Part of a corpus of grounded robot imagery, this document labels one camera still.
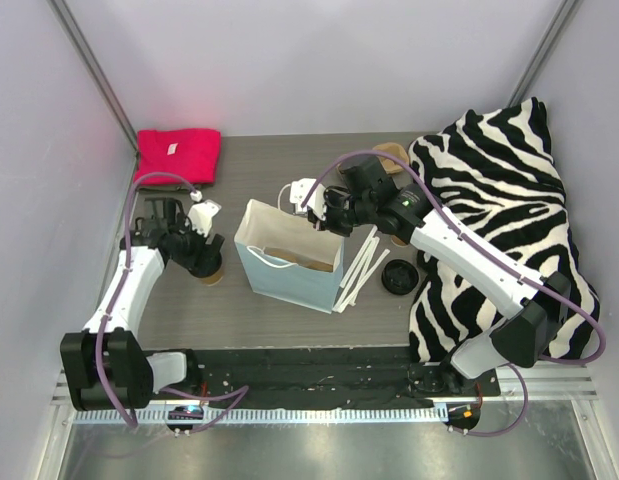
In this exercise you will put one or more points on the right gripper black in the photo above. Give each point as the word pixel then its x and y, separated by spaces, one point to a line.
pixel 332 215

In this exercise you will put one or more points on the light blue paper bag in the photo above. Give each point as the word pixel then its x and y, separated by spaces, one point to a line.
pixel 263 226

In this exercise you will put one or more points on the brown cardboard cup carrier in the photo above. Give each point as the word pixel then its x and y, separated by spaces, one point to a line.
pixel 391 168

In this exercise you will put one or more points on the brown paper coffee cup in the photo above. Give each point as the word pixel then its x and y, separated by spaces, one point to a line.
pixel 214 278

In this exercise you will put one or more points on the white wrapped straw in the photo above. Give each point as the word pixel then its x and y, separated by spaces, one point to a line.
pixel 366 251
pixel 349 300
pixel 367 263

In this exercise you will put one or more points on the olive cloth under red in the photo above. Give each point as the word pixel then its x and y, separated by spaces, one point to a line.
pixel 172 188

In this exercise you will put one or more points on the zebra pattern blanket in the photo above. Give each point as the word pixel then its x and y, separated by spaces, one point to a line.
pixel 496 173

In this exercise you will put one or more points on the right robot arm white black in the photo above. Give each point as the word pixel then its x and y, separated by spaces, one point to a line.
pixel 532 305

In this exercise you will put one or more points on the red folded cloth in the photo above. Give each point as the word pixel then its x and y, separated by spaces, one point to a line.
pixel 190 153

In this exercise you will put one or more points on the left corner metal post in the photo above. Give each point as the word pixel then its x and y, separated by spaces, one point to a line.
pixel 79 41

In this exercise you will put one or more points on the stack of paper cups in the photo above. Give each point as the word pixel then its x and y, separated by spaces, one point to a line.
pixel 397 242

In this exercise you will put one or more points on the aluminium frame rail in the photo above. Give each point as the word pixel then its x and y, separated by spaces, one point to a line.
pixel 547 381

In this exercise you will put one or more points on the corner metal post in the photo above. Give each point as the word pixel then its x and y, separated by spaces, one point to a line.
pixel 557 26
pixel 79 41

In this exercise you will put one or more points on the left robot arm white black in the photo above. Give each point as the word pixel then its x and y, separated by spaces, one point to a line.
pixel 104 364

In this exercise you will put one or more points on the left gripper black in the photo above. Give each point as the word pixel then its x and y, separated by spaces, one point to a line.
pixel 209 257

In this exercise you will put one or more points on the right corner metal post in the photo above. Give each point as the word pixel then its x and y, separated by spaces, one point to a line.
pixel 557 26

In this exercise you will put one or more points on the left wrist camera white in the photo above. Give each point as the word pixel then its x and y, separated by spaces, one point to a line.
pixel 202 213

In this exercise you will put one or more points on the white slotted cable duct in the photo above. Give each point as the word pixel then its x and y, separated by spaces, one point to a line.
pixel 183 414

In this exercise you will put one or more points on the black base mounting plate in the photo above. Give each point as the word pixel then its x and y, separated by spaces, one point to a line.
pixel 327 378

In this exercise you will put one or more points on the stack of black lids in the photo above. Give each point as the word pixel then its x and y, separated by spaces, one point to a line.
pixel 399 277

